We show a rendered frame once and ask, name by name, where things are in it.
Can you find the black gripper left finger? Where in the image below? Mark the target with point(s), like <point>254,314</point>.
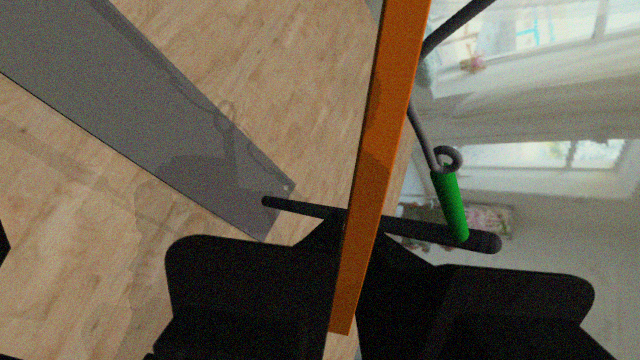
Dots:
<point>293,283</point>

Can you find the orange bar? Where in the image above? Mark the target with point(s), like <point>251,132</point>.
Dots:
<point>397,49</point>

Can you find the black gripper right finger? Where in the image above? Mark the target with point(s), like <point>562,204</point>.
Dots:
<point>407,306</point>

